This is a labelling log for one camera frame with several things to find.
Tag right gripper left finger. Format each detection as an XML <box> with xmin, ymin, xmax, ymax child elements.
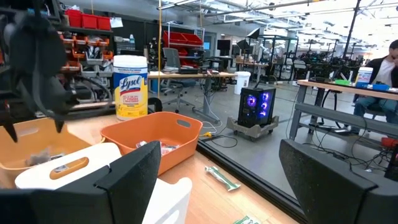
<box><xmin>0</xmin><ymin>140</ymin><xmax>162</xmax><ymax>224</ymax></box>

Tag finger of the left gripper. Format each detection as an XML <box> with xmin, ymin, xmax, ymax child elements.
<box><xmin>52</xmin><ymin>116</ymin><xmax>67</xmax><ymax>134</ymax></box>
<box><xmin>0</xmin><ymin>102</ymin><xmax>19</xmax><ymax>144</ymax></box>

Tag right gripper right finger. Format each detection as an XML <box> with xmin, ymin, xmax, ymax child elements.
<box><xmin>279</xmin><ymin>139</ymin><xmax>398</xmax><ymax>224</ymax></box>

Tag green-striped bandage wrapper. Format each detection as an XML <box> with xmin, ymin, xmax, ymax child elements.
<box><xmin>232</xmin><ymin>215</ymin><xmax>262</xmax><ymax>224</ymax></box>
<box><xmin>204</xmin><ymin>166</ymin><xmax>242</xmax><ymax>192</ymax></box>

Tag white plastic bin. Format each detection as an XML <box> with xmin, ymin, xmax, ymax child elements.
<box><xmin>14</xmin><ymin>142</ymin><xmax>193</xmax><ymax>224</ymax></box>

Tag yellow plastic bin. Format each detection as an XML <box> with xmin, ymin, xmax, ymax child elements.
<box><xmin>0</xmin><ymin>117</ymin><xmax>105</xmax><ymax>189</ymax></box>

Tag storage shelf with small bins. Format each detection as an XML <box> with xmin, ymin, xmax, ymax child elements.
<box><xmin>58</xmin><ymin>29</ymin><xmax>114</xmax><ymax>106</ymax></box>

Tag red storage bin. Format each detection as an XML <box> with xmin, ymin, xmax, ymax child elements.
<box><xmin>81</xmin><ymin>13</ymin><xmax>99</xmax><ymax>30</ymax></box>
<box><xmin>97</xmin><ymin>16</ymin><xmax>112</xmax><ymax>31</ymax></box>
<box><xmin>64</xmin><ymin>9</ymin><xmax>83</xmax><ymax>28</ymax></box>

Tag black power brick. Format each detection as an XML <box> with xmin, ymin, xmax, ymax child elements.
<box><xmin>310</xmin><ymin>124</ymin><xmax>351</xmax><ymax>135</ymax></box>

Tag orange plastic bin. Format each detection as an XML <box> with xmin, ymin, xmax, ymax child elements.
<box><xmin>99</xmin><ymin>111</ymin><xmax>203</xmax><ymax>176</ymax></box>

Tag Lysol wipes canister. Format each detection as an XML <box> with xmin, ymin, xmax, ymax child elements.
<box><xmin>112</xmin><ymin>55</ymin><xmax>149</xmax><ymax>121</ymax></box>

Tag red device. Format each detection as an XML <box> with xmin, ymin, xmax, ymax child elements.
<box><xmin>380</xmin><ymin>136</ymin><xmax>398</xmax><ymax>149</ymax></box>

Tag grey wheeled dolly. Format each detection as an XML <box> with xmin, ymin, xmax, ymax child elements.
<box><xmin>225</xmin><ymin>114</ymin><xmax>280</xmax><ymax>142</ymax></box>

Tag black PC tower glowing fans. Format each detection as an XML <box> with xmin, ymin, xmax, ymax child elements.
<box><xmin>236</xmin><ymin>85</ymin><xmax>277</xmax><ymax>128</ymax></box>

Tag white wipes canister blue label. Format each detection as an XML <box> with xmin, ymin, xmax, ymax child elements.
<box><xmin>354</xmin><ymin>67</ymin><xmax>374</xmax><ymax>89</ymax></box>

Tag grey office chair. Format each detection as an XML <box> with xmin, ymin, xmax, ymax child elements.
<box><xmin>160</xmin><ymin>47</ymin><xmax>197</xmax><ymax>114</ymax></box>

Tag wooden desk grey legs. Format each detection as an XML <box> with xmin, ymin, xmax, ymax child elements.
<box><xmin>147</xmin><ymin>70</ymin><xmax>238</xmax><ymax>124</ymax></box>

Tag person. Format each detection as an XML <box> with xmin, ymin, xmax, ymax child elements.
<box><xmin>350</xmin><ymin>39</ymin><xmax>398</xmax><ymax>125</ymax></box>

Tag white bucket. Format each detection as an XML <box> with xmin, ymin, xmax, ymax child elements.
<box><xmin>233</xmin><ymin>71</ymin><xmax>251</xmax><ymax>95</ymax></box>

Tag rack with red bins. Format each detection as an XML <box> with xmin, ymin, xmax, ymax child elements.
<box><xmin>162</xmin><ymin>30</ymin><xmax>205</xmax><ymax>68</ymax></box>

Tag black monitor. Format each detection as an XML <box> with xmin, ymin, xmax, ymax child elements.
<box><xmin>216</xmin><ymin>39</ymin><xmax>231</xmax><ymax>57</ymax></box>

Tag black softbox light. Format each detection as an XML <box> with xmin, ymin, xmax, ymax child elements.
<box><xmin>244</xmin><ymin>27</ymin><xmax>261</xmax><ymax>41</ymax></box>

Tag wooden workbench grey frame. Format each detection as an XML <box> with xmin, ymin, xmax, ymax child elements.
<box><xmin>288</xmin><ymin>79</ymin><xmax>398</xmax><ymax>147</ymax></box>

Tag thin yellow hanging cable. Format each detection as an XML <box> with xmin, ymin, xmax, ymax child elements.
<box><xmin>157</xmin><ymin>0</ymin><xmax>163</xmax><ymax>99</ymax></box>

